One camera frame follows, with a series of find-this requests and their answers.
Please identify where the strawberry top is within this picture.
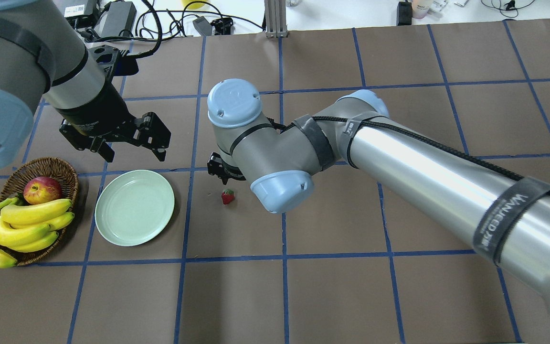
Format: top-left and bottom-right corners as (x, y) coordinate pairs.
(221, 189), (236, 205)

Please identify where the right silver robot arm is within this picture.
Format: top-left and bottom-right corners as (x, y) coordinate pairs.
(207, 79), (550, 312)

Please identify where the wicker basket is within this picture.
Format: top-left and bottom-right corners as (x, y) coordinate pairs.
(0, 157), (82, 267)

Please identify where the red apple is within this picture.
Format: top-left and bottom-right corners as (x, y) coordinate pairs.
(22, 176), (63, 205)

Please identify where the yellow banana bunch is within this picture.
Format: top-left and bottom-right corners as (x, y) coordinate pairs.
(0, 197), (75, 269)

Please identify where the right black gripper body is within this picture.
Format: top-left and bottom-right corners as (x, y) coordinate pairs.
(207, 152), (246, 185)

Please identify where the light green plate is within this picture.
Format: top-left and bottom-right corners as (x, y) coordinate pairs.
(94, 170), (175, 247)

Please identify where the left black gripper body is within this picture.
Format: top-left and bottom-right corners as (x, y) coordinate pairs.
(59, 81), (171, 153)

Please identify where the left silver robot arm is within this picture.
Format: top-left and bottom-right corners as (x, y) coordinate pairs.
(0, 0), (171, 169)

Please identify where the aluminium frame post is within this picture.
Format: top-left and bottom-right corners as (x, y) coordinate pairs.
(264, 0), (289, 38)

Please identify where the black power adapter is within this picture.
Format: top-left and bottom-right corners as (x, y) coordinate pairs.
(95, 0), (136, 37)

